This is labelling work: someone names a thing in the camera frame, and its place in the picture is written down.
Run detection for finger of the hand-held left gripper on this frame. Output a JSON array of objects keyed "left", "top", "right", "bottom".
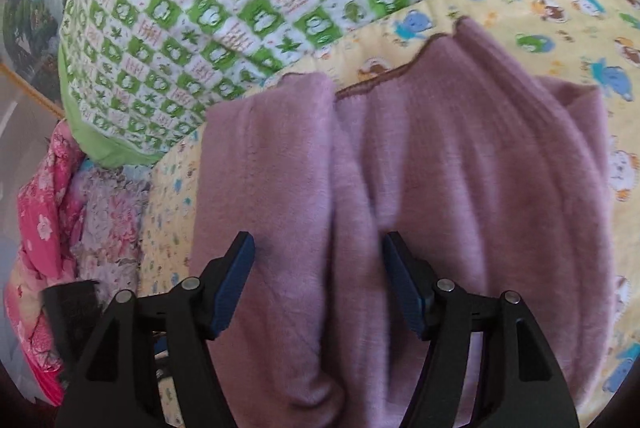
[{"left": 41, "top": 279, "right": 103, "bottom": 376}]

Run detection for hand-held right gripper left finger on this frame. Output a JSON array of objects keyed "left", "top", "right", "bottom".
[{"left": 52, "top": 231, "right": 256, "bottom": 428}]

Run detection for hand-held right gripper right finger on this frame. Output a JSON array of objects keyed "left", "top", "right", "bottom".
[{"left": 382, "top": 231, "right": 581, "bottom": 428}]

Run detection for purple knit sweater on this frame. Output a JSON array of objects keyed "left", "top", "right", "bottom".
[{"left": 187, "top": 16, "right": 616, "bottom": 428}]

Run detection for pink floral quilt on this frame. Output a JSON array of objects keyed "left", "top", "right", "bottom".
[{"left": 2, "top": 121, "right": 88, "bottom": 404}]

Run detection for purple floral quilt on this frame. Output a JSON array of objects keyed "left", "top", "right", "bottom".
[{"left": 67, "top": 161, "right": 153, "bottom": 299}]

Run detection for yellow bear-print bedsheet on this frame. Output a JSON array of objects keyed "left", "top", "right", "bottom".
[{"left": 140, "top": 0, "right": 640, "bottom": 428}]

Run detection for landscape wall painting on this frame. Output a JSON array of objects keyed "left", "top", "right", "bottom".
[{"left": 0, "top": 0, "right": 108, "bottom": 119}]

